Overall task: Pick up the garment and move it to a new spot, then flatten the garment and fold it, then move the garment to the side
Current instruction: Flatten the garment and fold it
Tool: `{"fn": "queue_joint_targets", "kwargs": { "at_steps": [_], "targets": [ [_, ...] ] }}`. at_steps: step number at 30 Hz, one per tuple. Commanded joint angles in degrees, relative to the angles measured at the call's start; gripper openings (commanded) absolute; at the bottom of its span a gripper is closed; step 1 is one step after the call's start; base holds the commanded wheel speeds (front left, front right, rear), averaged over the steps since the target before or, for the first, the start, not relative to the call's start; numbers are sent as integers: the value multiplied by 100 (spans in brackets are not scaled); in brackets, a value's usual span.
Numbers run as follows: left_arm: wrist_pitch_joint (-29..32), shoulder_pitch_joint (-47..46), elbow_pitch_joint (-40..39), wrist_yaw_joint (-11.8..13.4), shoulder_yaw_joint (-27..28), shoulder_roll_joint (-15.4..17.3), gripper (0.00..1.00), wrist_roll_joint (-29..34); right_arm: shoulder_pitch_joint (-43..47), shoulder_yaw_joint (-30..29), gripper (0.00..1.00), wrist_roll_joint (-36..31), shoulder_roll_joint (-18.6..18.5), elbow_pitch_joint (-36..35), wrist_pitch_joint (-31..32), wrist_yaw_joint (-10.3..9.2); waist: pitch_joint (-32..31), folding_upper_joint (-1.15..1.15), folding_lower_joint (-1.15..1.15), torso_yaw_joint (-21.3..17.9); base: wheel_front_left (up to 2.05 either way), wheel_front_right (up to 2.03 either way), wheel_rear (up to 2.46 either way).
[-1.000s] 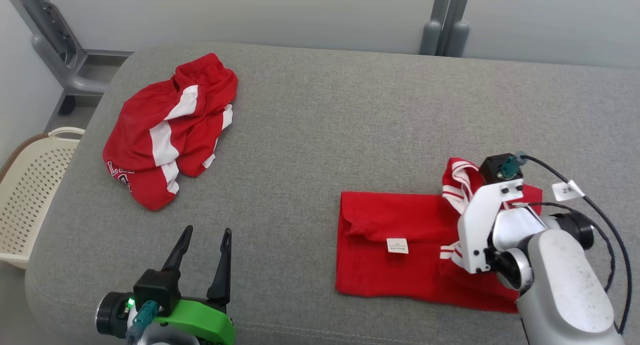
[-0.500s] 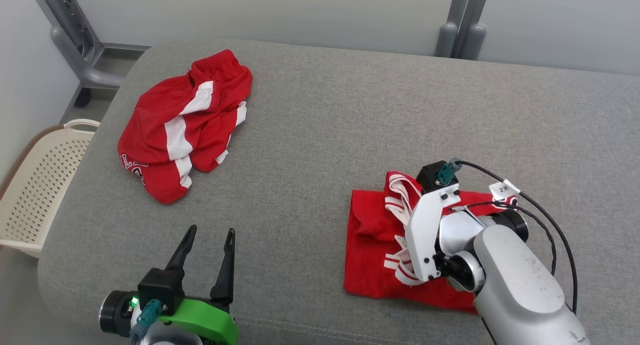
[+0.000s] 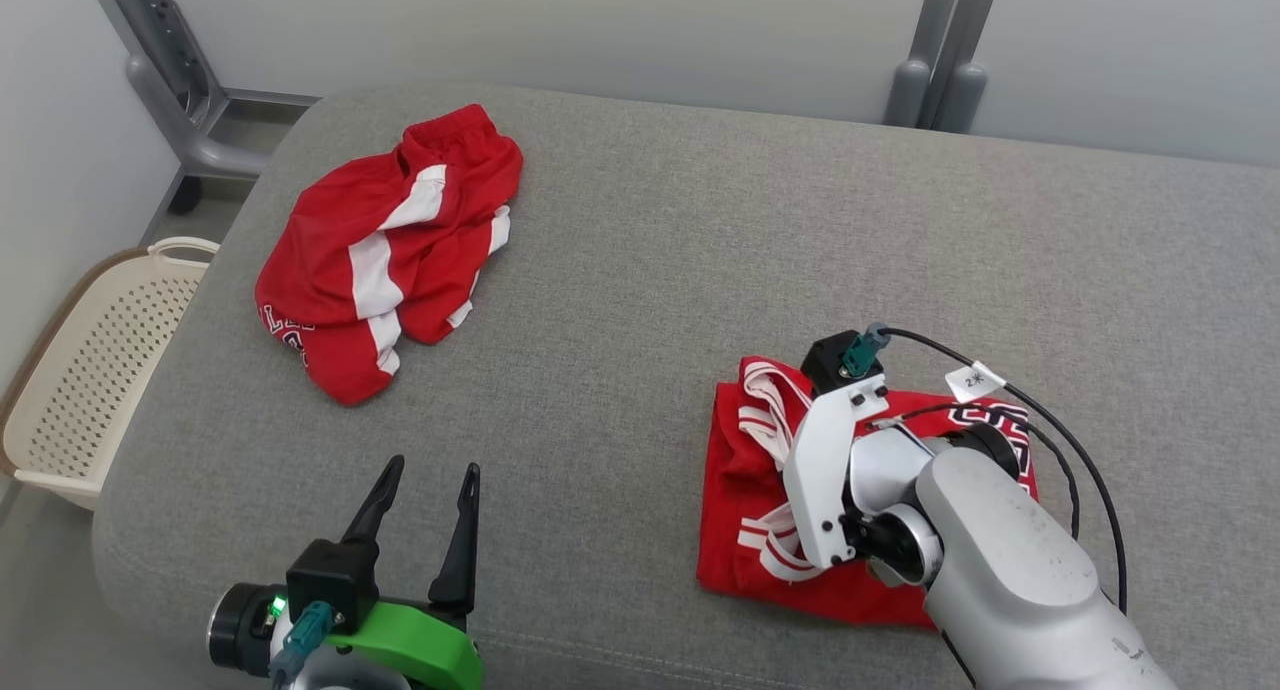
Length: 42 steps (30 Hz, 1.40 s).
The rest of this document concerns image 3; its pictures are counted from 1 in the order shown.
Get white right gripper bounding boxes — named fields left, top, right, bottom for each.
left=783, top=375, right=891, bottom=571

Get cream perforated laundry basket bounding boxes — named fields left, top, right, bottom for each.
left=0, top=237, right=221, bottom=511

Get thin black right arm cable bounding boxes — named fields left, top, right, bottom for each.
left=870, top=400, right=1083, bottom=543

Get red jersey with striped trim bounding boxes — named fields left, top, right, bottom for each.
left=697, top=355, right=1039, bottom=629

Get black right camera cable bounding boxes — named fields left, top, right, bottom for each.
left=880, top=326, right=1128, bottom=613

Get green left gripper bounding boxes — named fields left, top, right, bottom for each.
left=320, top=455, right=484, bottom=690

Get grey double partition post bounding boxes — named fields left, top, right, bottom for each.
left=885, top=0, right=1004, bottom=133

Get red shorts with white stripes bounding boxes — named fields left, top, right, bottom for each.
left=255, top=103, right=524, bottom=406

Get grey metal stand frame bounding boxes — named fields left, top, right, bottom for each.
left=82, top=0, right=321, bottom=216

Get grey fabric sofa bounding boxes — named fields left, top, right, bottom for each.
left=92, top=80, right=1280, bottom=690

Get teal camera cable connector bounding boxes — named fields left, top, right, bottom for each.
left=268, top=600, right=333, bottom=686
left=843, top=322, right=891, bottom=379

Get white cable label tag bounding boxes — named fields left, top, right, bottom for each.
left=945, top=360, right=1006, bottom=403

